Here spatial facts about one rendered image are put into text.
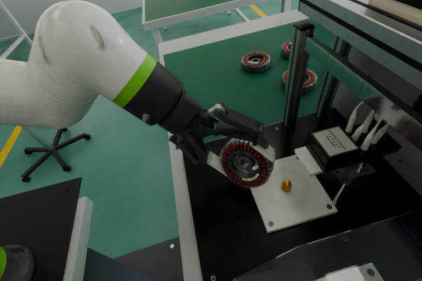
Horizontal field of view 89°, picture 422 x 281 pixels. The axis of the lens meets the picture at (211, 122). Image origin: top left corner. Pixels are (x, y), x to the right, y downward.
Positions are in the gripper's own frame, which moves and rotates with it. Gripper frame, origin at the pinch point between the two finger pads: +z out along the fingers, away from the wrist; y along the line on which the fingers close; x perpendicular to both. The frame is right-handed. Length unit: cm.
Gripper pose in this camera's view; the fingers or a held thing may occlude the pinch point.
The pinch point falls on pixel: (244, 160)
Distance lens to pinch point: 47.0
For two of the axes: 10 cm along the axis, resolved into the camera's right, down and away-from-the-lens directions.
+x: -1.5, 7.5, -6.5
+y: -6.9, 3.9, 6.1
